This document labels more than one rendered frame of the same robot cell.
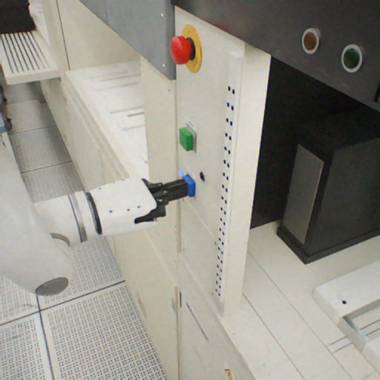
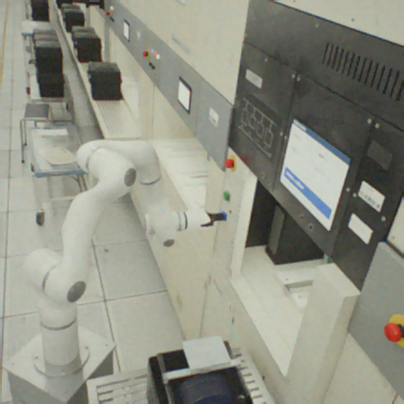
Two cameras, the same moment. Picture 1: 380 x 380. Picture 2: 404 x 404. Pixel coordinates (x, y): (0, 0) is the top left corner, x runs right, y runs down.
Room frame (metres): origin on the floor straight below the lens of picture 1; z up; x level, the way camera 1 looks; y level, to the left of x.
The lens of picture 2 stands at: (-1.03, 0.01, 2.11)
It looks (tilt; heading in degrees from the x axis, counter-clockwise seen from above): 30 degrees down; 3
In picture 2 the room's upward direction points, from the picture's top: 7 degrees clockwise
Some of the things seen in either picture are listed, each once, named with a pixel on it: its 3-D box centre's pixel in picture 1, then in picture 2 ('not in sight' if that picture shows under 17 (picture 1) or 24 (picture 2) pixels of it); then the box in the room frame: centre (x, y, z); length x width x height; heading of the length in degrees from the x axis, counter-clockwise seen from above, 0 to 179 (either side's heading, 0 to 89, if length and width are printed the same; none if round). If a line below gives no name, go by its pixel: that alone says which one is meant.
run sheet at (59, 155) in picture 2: not in sight; (58, 154); (2.16, 1.39, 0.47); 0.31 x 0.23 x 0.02; 47
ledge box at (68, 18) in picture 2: not in sight; (74, 21); (5.15, 2.33, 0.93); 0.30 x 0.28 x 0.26; 26
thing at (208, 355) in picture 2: not in sight; (200, 386); (-0.12, 0.00, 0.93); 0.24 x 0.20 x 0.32; 114
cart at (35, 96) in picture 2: not in sight; (51, 103); (3.86, 2.15, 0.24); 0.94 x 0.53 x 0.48; 25
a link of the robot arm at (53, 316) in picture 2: not in sight; (50, 285); (0.06, 0.54, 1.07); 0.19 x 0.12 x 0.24; 58
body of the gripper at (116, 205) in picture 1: (119, 205); (194, 219); (0.53, 0.12, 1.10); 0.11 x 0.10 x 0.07; 115
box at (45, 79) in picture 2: not in sight; (50, 81); (3.57, 2.03, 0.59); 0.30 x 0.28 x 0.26; 25
